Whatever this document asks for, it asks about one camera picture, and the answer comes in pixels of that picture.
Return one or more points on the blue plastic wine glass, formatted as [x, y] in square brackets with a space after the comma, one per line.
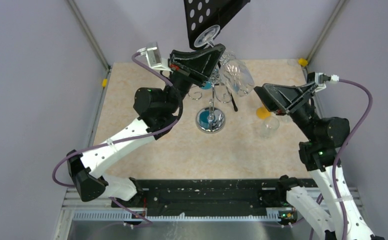
[208, 85]

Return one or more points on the black music stand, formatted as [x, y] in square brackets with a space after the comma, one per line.
[203, 14]

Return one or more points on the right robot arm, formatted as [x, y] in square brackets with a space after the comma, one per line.
[326, 139]

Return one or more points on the black front rail base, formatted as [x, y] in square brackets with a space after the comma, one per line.
[193, 200]

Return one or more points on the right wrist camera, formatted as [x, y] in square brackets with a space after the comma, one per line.
[321, 79]

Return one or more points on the yellow plastic wine glass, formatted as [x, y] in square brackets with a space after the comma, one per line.
[262, 113]

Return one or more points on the clear wine glass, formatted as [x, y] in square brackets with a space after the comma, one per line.
[233, 73]
[269, 127]

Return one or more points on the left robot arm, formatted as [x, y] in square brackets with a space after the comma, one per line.
[158, 110]

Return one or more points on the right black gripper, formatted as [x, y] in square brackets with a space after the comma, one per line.
[284, 98]

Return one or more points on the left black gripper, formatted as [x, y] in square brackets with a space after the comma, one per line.
[198, 66]

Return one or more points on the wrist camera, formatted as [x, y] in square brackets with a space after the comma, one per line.
[153, 56]
[321, 79]

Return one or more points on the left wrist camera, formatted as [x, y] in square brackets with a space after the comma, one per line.
[153, 56]

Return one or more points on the chrome wine glass rack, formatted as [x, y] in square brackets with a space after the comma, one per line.
[211, 119]

